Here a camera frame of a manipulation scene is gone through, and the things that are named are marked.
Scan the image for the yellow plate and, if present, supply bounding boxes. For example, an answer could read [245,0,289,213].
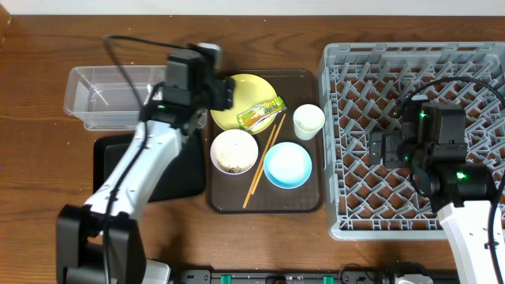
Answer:
[211,73,278,130]

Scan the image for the green snack wrapper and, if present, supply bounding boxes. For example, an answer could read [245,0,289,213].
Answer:
[237,96,286,131]

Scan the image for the white bowl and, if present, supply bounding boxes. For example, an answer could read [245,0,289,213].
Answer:
[210,129,259,175]

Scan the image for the white paper cup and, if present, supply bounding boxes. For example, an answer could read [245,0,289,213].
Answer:
[293,104,325,140]

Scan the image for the light blue bowl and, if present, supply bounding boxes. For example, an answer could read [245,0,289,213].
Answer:
[264,142,312,189]

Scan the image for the pile of rice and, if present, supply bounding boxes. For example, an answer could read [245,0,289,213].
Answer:
[215,136,257,174]

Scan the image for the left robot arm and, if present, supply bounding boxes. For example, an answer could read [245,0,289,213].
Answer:
[56,43,235,283]

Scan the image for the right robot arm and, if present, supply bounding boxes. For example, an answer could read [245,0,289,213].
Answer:
[368,100,504,283]

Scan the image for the grey dishwasher rack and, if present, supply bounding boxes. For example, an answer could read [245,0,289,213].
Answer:
[318,42,504,241]

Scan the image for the black waste tray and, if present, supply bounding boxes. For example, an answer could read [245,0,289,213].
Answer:
[93,129,206,202]

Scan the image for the clear plastic bin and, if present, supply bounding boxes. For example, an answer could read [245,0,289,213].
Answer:
[63,65,209,132]

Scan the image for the brown serving tray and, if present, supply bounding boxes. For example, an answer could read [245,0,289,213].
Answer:
[204,69,325,214]

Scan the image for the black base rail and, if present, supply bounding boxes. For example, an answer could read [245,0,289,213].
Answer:
[174,270,395,284]

